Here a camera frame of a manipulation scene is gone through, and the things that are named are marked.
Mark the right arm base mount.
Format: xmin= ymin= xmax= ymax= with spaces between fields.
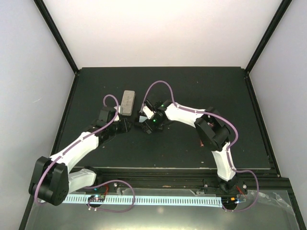
xmin=203 ymin=176 xmax=247 ymax=211

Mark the grey glasses case green lining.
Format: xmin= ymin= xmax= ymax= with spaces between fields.
xmin=120 ymin=90 xmax=135 ymax=116

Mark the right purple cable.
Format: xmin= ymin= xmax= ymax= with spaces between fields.
xmin=143 ymin=80 xmax=239 ymax=172

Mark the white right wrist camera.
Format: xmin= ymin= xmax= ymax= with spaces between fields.
xmin=142 ymin=105 xmax=154 ymax=119

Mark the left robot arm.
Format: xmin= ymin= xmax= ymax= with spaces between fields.
xmin=28 ymin=107 xmax=132 ymax=206

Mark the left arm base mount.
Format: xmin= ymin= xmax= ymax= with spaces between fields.
xmin=86 ymin=182 xmax=111 ymax=211

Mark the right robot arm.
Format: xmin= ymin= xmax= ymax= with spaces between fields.
xmin=139 ymin=100 xmax=237 ymax=193

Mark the purple cable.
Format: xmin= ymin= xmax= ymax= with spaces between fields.
xmin=143 ymin=80 xmax=239 ymax=172
xmin=33 ymin=94 xmax=120 ymax=204

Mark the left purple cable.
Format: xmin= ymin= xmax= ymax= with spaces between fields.
xmin=33 ymin=94 xmax=120 ymax=204

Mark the white slotted cable duct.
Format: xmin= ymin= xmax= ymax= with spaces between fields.
xmin=63 ymin=194 xmax=222 ymax=207

